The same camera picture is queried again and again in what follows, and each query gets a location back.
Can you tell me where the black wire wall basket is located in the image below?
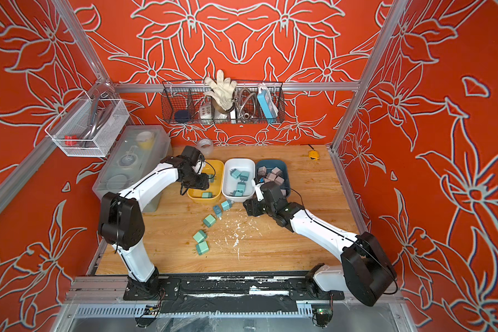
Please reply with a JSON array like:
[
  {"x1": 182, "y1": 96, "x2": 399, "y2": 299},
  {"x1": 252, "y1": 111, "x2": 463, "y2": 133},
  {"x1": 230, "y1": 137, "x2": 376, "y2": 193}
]
[{"x1": 160, "y1": 78, "x2": 286, "y2": 125}]

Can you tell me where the clear tape roll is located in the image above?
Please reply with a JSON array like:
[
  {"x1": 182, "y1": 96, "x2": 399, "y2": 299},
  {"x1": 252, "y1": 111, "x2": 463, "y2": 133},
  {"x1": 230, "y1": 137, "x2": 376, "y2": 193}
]
[{"x1": 196, "y1": 138, "x2": 214, "y2": 157}]

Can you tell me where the blue plug top pile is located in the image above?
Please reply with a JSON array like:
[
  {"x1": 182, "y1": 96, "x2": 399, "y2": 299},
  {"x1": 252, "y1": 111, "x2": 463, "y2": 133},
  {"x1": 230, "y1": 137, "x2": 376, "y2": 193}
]
[{"x1": 230, "y1": 169, "x2": 242, "y2": 179}]

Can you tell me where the white wire wall basket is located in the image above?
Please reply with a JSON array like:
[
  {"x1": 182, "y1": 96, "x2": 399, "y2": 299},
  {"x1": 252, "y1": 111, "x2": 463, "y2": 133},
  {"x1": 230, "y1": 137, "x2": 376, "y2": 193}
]
[{"x1": 44, "y1": 93, "x2": 129, "y2": 157}]

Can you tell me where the clear plastic lidded box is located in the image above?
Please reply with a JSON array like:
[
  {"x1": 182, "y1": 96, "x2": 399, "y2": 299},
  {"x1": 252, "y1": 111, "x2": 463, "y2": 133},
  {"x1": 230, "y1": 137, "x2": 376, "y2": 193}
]
[{"x1": 92, "y1": 125, "x2": 172, "y2": 199}]

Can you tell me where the light blue box in basket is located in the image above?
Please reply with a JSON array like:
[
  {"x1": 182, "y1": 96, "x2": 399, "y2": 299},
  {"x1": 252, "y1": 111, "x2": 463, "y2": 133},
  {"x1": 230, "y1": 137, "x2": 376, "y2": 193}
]
[{"x1": 257, "y1": 83, "x2": 278, "y2": 123}]

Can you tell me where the yellow tape measure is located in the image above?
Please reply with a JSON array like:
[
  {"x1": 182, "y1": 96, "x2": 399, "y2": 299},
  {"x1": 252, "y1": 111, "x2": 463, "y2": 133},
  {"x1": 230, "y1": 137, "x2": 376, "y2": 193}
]
[{"x1": 308, "y1": 150, "x2": 320, "y2": 160}]

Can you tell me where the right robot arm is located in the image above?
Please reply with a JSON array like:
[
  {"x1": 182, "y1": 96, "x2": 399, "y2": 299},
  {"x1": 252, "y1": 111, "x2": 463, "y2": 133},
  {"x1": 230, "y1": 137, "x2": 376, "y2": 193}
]
[{"x1": 243, "y1": 183, "x2": 398, "y2": 307}]

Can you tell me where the cream rubber glove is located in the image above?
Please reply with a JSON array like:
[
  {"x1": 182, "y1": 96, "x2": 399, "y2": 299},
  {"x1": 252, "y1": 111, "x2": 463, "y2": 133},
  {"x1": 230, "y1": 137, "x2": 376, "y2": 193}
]
[{"x1": 204, "y1": 69, "x2": 237, "y2": 111}]

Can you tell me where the red item in white basket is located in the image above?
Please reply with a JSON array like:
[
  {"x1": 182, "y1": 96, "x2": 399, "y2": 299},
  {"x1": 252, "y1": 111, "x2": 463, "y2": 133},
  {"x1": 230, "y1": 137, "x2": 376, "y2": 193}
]
[{"x1": 64, "y1": 135, "x2": 78, "y2": 147}]

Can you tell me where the dark teal storage bin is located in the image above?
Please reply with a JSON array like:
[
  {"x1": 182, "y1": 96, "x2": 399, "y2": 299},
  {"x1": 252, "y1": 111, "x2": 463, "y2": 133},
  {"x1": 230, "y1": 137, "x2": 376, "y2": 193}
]
[{"x1": 255, "y1": 159, "x2": 291, "y2": 197}]

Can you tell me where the white power strip in basket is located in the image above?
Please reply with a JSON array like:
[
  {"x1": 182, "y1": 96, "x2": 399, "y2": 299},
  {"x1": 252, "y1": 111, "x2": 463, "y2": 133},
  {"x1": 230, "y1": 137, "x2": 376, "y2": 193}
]
[{"x1": 199, "y1": 102, "x2": 213, "y2": 124}]

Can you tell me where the white storage bin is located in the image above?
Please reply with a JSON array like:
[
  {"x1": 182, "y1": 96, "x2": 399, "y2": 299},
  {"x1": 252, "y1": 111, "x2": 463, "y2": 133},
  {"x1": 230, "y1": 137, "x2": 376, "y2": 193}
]
[{"x1": 221, "y1": 159, "x2": 256, "y2": 203}]

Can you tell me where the yellow cup in clear box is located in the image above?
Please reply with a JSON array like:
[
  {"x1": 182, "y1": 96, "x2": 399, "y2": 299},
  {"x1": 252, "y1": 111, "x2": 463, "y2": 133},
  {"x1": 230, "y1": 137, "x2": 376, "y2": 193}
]
[{"x1": 136, "y1": 131, "x2": 155, "y2": 151}]

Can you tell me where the yellow storage bin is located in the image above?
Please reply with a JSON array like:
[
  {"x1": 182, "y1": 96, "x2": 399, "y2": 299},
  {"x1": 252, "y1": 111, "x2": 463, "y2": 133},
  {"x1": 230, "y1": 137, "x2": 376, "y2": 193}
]
[{"x1": 187, "y1": 159, "x2": 224, "y2": 204}]

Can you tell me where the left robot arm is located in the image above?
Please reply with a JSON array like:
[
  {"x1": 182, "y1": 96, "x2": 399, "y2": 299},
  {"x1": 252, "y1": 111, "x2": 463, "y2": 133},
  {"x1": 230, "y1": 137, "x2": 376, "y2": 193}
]
[{"x1": 98, "y1": 146, "x2": 210, "y2": 293}]

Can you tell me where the pink plug pile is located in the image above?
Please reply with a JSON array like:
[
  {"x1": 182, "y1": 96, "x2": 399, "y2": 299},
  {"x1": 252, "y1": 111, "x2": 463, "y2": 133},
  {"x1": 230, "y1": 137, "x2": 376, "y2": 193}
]
[{"x1": 257, "y1": 166, "x2": 268, "y2": 177}]

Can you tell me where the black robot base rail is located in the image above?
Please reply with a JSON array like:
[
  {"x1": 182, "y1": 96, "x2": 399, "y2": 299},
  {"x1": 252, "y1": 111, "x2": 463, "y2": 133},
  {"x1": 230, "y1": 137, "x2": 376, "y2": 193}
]
[{"x1": 123, "y1": 271, "x2": 344, "y2": 314}]

